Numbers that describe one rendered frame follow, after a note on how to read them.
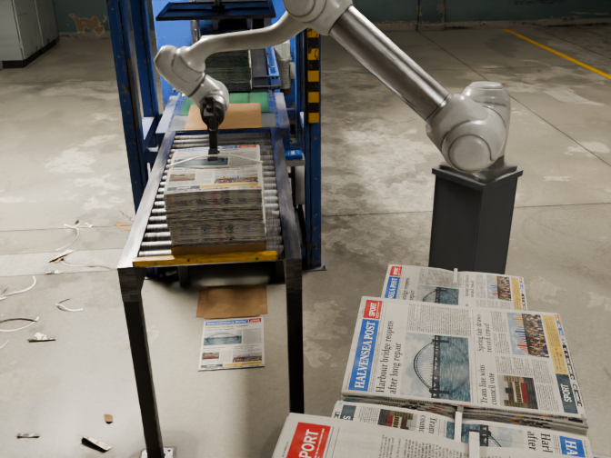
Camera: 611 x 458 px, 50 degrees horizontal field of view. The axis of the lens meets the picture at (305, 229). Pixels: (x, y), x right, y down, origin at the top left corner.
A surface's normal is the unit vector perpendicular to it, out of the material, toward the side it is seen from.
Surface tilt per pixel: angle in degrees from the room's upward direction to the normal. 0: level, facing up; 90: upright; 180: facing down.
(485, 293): 1
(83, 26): 90
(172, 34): 90
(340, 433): 1
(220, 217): 94
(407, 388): 0
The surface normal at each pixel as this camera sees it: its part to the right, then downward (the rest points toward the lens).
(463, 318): -0.03, -0.90
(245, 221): 0.08, 0.50
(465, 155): -0.26, 0.48
